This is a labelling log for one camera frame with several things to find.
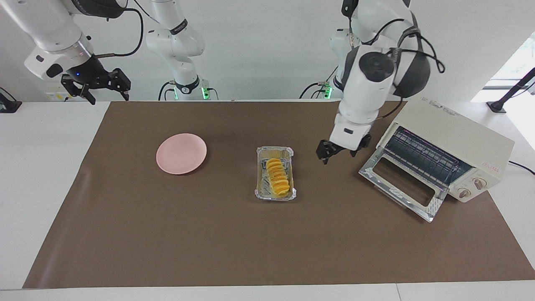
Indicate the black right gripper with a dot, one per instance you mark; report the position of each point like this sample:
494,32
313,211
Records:
90,73

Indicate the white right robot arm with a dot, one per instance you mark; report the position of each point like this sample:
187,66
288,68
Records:
46,29

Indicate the aluminium foil tray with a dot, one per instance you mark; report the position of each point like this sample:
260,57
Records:
262,184

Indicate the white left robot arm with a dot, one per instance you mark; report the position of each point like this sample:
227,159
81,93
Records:
368,83

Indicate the oven control knob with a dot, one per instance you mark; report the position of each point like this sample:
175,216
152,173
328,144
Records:
479,183
464,193

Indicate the glass metal oven door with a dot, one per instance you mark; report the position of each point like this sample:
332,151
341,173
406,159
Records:
401,190

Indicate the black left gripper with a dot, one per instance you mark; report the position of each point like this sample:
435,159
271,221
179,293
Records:
345,149

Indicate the pink round plate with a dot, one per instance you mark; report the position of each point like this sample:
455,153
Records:
181,153

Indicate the white toaster oven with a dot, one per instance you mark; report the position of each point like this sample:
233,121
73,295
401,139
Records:
455,133

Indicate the brown table mat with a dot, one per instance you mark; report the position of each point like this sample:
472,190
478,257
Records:
267,234

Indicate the black camera stand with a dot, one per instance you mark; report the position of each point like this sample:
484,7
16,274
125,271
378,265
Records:
512,90

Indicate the sliced yellow bread loaf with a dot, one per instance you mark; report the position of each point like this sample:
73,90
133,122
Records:
277,177

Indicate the black table clamp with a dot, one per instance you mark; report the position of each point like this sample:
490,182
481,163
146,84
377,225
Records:
8,104

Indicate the white wall socket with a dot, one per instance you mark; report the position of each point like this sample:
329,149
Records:
56,94

